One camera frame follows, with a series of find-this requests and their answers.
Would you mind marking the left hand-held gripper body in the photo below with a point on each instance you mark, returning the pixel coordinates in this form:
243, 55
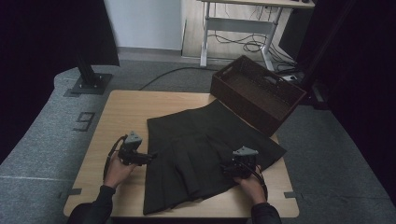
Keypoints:
130, 151

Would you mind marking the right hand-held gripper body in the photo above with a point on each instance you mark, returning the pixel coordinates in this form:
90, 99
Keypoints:
244, 165

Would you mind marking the dark pleated skirt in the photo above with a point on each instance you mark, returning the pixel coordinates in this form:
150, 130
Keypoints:
193, 149

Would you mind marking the brown woven basket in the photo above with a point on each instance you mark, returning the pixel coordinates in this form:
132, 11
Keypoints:
258, 93

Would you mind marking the person's left hand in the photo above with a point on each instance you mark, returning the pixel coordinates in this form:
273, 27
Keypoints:
118, 172

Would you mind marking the person's right hand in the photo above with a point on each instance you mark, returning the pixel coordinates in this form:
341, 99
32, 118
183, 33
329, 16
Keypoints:
252, 189

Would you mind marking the black tape strip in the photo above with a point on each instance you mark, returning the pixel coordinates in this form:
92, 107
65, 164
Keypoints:
74, 192
292, 195

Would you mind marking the grey felt mat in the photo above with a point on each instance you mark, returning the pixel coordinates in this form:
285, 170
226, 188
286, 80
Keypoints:
327, 155

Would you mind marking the black metal stand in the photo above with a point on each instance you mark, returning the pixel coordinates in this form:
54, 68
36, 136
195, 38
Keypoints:
314, 90
88, 77

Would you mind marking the white power strip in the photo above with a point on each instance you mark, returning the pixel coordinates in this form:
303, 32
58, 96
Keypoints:
290, 77

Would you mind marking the black curtain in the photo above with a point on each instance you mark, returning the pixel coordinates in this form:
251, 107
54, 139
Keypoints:
367, 77
37, 62

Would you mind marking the black computer case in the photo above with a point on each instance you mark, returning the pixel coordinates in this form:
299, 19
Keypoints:
294, 34

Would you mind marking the white frame desk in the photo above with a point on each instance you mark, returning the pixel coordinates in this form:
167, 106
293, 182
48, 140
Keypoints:
239, 25

